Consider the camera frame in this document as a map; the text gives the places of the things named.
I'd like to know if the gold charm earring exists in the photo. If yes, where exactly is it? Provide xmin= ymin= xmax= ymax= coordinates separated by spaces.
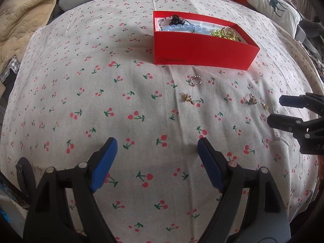
xmin=181 ymin=93 xmax=195 ymax=105

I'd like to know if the beige quilted blanket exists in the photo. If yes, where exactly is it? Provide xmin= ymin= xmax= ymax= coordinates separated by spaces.
xmin=1 ymin=0 xmax=56 ymax=70

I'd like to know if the light blue bead bracelet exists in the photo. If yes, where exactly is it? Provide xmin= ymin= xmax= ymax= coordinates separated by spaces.
xmin=161 ymin=23 xmax=212 ymax=36

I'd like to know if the green bead black cord bracelet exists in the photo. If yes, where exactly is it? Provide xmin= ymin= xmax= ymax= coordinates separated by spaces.
xmin=210 ymin=29 xmax=241 ymax=42

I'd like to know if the silver beaded ring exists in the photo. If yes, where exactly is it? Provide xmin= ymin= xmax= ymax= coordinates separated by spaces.
xmin=189 ymin=75 xmax=203 ymax=87

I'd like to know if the cherry print bed sheet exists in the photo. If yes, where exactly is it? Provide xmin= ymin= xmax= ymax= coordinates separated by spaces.
xmin=1 ymin=0 xmax=323 ymax=242

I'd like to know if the gold ring cluster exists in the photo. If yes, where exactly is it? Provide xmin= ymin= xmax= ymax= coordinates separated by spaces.
xmin=221 ymin=26 xmax=236 ymax=40

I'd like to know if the small gold stud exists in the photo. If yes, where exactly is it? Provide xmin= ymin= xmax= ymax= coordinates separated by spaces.
xmin=262 ymin=103 xmax=269 ymax=110

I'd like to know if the deer print pillow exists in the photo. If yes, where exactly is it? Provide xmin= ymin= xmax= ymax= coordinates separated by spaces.
xmin=247 ymin=0 xmax=302 ymax=37

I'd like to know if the red cardboard box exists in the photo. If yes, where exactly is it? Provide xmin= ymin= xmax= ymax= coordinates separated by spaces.
xmin=153 ymin=11 xmax=260 ymax=71

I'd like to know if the black flower hair clip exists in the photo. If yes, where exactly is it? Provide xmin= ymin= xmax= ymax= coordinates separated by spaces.
xmin=169 ymin=15 xmax=185 ymax=26

